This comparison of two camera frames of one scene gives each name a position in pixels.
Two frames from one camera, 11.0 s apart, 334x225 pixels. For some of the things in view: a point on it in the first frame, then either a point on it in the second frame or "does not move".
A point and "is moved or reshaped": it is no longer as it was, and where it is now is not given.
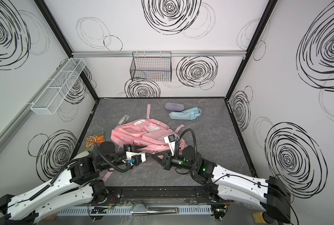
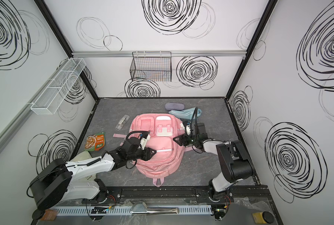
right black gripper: (167, 161) → (181, 139)
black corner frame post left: (51, 21) does not move
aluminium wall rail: (172, 53) does not move
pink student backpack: (148, 134) is moved or reshaped
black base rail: (164, 194) does not move
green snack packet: (97, 138) does not move
